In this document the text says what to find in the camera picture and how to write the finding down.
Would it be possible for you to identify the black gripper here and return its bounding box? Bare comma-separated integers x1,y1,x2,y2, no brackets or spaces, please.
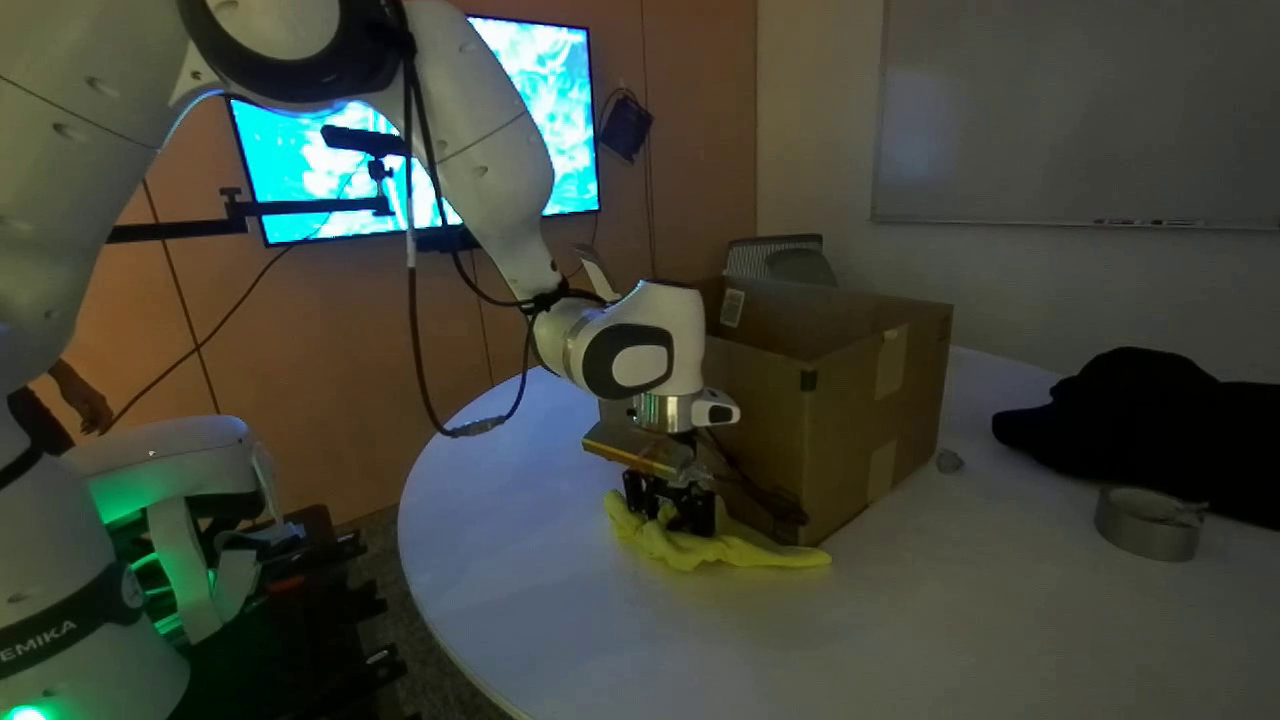
626,431,721,537

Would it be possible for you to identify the yellow microfiber cloth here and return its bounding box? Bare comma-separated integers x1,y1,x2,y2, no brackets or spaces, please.
604,491,831,573

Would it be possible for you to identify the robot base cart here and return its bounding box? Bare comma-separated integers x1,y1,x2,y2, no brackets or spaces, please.
78,411,406,720

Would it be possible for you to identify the large cardboard box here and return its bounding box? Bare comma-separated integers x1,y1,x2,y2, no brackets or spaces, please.
580,276,955,552

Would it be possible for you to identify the small clear plastic cap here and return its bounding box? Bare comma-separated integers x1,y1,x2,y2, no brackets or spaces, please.
936,446,963,474

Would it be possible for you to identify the black bag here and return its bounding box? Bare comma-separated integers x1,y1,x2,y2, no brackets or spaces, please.
991,346,1280,529

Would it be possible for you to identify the grey tape roll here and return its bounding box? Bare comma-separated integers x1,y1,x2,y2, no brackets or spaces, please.
1094,489,1209,563

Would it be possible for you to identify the wall mounted tv screen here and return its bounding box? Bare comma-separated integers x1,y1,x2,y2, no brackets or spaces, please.
227,15,601,249

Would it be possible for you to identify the wall whiteboard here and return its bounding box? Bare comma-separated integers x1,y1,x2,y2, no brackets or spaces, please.
872,0,1280,232

